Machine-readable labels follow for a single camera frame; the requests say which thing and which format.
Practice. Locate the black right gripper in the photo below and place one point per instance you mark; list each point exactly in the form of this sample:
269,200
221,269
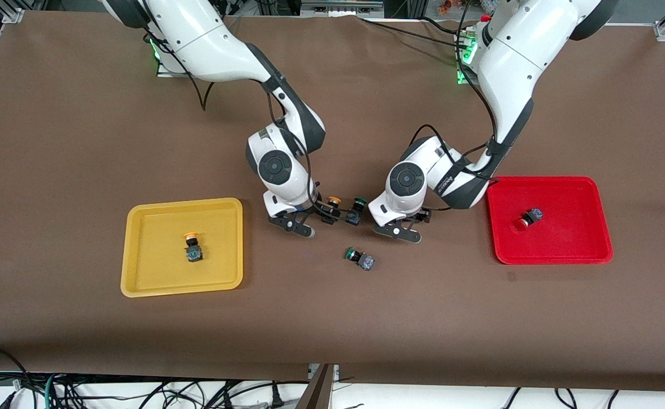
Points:
322,208

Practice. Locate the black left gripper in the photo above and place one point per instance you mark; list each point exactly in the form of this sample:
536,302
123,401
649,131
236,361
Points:
419,217

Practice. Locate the yellow push button switch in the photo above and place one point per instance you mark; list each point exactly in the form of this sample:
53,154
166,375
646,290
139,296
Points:
333,202
192,250

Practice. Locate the red push button switch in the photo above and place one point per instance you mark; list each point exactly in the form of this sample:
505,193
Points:
530,217

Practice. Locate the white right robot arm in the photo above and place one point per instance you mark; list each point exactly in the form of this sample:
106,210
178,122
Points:
219,42

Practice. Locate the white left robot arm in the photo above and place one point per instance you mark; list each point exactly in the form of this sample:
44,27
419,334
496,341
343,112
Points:
514,62

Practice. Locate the brown table cover sheet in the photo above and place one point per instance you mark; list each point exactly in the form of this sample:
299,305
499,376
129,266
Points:
332,318

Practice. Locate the red plastic tray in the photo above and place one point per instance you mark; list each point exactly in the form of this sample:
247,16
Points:
548,227

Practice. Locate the yellow plastic tray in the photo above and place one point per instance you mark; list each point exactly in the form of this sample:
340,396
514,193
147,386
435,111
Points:
182,247

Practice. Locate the black power plug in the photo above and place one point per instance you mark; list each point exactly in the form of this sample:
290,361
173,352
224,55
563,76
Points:
276,396

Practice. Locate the green push button switch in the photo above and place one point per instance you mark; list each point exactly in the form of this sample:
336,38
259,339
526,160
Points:
357,209
361,259

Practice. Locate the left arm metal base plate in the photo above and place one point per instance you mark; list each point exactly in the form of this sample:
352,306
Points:
464,57

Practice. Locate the grey metal post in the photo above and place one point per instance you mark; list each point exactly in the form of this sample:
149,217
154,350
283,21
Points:
318,389

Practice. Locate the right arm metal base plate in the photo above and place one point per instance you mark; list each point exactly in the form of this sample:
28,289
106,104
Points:
163,69

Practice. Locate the aluminium corner bracket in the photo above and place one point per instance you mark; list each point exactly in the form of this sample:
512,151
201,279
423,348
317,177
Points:
12,15

